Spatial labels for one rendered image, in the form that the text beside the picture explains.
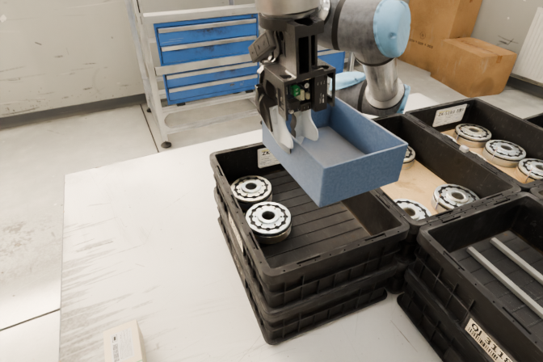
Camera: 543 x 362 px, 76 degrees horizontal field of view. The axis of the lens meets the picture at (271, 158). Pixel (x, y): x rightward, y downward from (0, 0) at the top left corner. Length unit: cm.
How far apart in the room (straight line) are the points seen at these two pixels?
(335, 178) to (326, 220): 35
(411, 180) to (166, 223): 69
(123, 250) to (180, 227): 16
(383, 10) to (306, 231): 50
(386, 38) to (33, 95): 307
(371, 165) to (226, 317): 48
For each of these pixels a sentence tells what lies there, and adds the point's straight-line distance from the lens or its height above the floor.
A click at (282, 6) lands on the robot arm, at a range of 40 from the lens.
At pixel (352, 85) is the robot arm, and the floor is 96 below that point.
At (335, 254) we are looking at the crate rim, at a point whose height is 93.
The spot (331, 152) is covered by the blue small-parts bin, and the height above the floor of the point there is 107.
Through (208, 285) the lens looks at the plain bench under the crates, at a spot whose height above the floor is 70.
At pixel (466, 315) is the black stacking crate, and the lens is 72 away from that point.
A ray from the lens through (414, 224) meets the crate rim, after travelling 72.
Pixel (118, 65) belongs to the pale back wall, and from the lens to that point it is 338.
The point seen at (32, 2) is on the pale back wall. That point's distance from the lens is 328.
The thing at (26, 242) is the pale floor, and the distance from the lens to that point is 230.
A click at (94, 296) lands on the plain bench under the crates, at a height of 70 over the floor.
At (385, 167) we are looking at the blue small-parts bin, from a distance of 54.
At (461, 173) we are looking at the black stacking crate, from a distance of 100.
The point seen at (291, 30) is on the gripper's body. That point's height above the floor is 131.
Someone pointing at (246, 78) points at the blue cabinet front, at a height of 42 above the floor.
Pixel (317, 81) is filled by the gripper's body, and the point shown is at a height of 125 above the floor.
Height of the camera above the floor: 140
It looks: 34 degrees down
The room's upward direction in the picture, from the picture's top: straight up
